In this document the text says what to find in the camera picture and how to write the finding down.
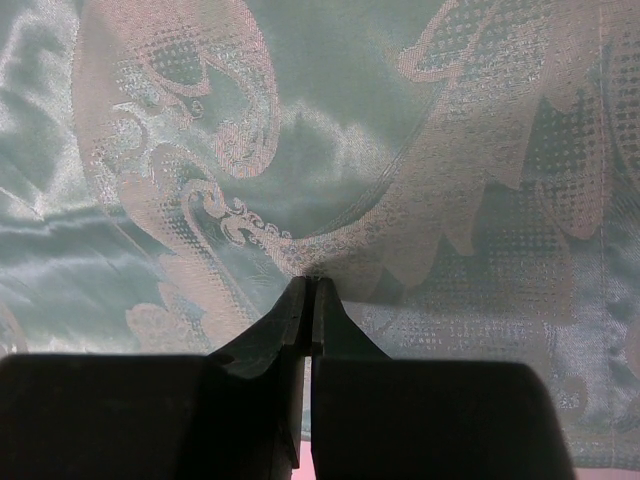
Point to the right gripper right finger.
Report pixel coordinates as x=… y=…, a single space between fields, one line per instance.
x=375 y=417

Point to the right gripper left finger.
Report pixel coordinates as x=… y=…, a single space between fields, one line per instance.
x=232 y=414

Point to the teal patterned cloth napkin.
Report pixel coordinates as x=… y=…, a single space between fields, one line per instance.
x=467 y=172

